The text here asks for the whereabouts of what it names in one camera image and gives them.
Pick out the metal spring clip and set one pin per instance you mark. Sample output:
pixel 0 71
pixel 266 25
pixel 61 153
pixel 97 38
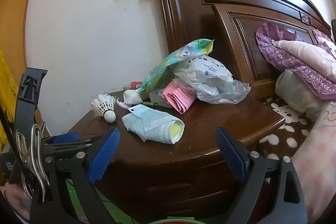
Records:
pixel 34 161

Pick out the light blue face mask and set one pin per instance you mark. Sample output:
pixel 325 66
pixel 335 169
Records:
pixel 149 121

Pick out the teal printed wipes packet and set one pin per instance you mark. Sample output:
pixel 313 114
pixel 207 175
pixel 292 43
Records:
pixel 170 58

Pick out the purple paper scrap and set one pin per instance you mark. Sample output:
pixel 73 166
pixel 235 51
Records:
pixel 122 104

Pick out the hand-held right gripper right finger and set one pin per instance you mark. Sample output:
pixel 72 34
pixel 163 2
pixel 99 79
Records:
pixel 231 153

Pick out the white printed plastic bag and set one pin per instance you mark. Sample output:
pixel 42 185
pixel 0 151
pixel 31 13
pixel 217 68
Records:
pixel 207 69

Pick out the crumpled white tissue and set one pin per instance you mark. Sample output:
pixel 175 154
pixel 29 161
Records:
pixel 132 96

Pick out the brown wooden headboard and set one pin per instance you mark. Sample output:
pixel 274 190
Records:
pixel 189 24

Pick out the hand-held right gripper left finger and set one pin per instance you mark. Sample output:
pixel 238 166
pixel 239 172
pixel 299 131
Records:
pixel 103 155

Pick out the yellow cloth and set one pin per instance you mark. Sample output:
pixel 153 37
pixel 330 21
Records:
pixel 6 82

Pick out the pink patterned quilt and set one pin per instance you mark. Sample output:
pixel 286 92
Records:
pixel 315 161

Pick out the brown wooden nightstand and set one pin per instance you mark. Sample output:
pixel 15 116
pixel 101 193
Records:
pixel 210 121

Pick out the white feather shuttlecock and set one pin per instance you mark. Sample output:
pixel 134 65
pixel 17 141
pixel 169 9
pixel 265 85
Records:
pixel 103 106

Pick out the clear plastic bag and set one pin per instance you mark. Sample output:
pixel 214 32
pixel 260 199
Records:
pixel 223 92

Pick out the wooden door frame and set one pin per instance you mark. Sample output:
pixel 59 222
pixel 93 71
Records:
pixel 15 43

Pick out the purple lace pillow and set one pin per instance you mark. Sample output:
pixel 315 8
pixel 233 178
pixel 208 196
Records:
pixel 325 40
pixel 302 56

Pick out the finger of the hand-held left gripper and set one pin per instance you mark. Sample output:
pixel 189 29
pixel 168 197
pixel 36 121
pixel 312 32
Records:
pixel 65 138

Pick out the red bin with green rim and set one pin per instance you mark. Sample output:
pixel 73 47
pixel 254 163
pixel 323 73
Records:
pixel 173 220

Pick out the folded pink paper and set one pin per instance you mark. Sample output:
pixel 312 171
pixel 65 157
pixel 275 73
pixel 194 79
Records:
pixel 178 100

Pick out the brown white dotted blanket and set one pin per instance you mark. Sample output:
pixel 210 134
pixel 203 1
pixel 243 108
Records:
pixel 283 134

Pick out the grey pillow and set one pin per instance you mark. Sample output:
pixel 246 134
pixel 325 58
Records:
pixel 291 90

